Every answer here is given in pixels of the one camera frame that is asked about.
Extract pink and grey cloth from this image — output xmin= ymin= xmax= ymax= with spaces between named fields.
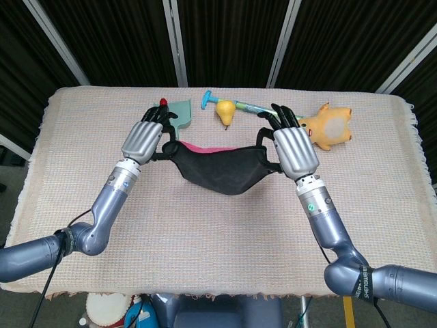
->
xmin=170 ymin=139 xmax=274 ymax=197

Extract white round knitted object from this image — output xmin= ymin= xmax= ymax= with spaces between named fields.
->
xmin=85 ymin=292 xmax=132 ymax=325

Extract black strap with white lettering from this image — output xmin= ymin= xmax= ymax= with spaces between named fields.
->
xmin=351 ymin=264 xmax=371 ymax=301

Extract blue plastic object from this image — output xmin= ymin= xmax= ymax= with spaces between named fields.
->
xmin=124 ymin=295 xmax=160 ymax=328

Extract yellow pear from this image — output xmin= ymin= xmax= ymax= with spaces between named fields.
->
xmin=214 ymin=100 xmax=237 ymax=131

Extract green and blue toy pump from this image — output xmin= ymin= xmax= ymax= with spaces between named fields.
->
xmin=200 ymin=90 xmax=305 ymax=120

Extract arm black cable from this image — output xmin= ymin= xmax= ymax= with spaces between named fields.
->
xmin=29 ymin=208 xmax=95 ymax=328
xmin=315 ymin=235 xmax=392 ymax=328

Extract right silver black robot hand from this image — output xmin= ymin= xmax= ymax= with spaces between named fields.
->
xmin=255 ymin=103 xmax=320 ymax=180

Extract white metal pole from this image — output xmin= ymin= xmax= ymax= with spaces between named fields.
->
xmin=299 ymin=295 xmax=310 ymax=328

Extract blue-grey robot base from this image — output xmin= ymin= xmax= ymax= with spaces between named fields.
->
xmin=150 ymin=292 xmax=284 ymax=328

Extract white metal frame post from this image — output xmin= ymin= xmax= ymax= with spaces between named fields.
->
xmin=266 ymin=0 xmax=301 ymax=88
xmin=0 ymin=133 xmax=33 ymax=161
xmin=375 ymin=25 xmax=437 ymax=95
xmin=162 ymin=0 xmax=189 ymax=88
xmin=22 ymin=0 xmax=91 ymax=86

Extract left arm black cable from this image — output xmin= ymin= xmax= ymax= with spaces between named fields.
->
xmin=29 ymin=208 xmax=95 ymax=328

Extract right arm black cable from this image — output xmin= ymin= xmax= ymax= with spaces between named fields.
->
xmin=315 ymin=235 xmax=392 ymax=328

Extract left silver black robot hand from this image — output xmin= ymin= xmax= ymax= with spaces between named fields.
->
xmin=121 ymin=104 xmax=187 ymax=165

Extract teal plastic dustpan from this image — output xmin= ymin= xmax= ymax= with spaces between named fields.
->
xmin=167 ymin=98 xmax=192 ymax=141

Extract yellow plush toy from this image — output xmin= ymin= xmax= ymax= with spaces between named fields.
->
xmin=296 ymin=101 xmax=353 ymax=151

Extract beige woven tablecloth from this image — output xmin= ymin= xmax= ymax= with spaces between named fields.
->
xmin=3 ymin=85 xmax=436 ymax=300

